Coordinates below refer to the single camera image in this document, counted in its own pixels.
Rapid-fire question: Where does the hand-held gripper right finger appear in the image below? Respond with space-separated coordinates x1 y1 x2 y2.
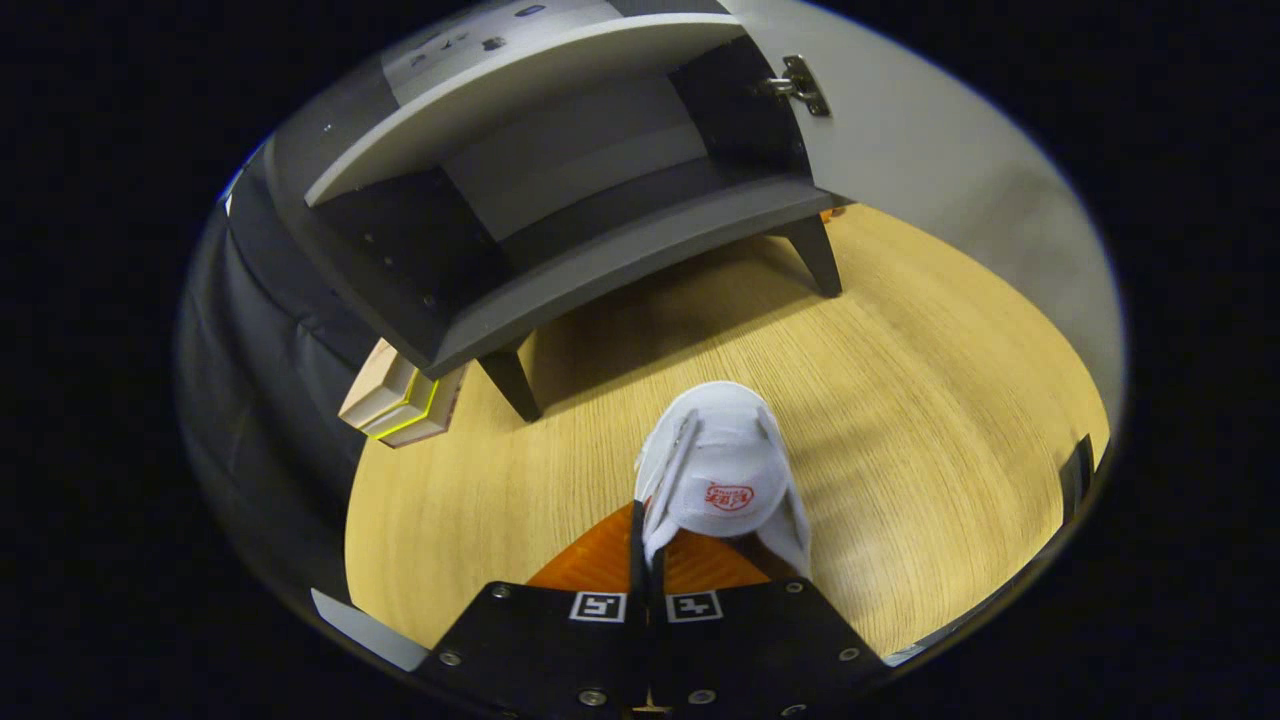
650 530 891 720

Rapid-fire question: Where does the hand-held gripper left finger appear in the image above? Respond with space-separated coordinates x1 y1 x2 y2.
415 500 651 720

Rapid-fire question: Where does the small white shoe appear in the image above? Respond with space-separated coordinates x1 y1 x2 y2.
633 380 813 579

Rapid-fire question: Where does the dark grey shoe cabinet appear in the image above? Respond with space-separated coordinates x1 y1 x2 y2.
262 0 851 423

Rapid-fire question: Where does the metal door hinge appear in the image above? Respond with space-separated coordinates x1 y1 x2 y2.
757 55 831 118

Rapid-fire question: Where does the black backdrop cloth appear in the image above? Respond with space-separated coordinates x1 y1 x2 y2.
175 150 401 611

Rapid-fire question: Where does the grey white-tipped cable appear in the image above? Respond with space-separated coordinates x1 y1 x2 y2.
885 435 1098 669

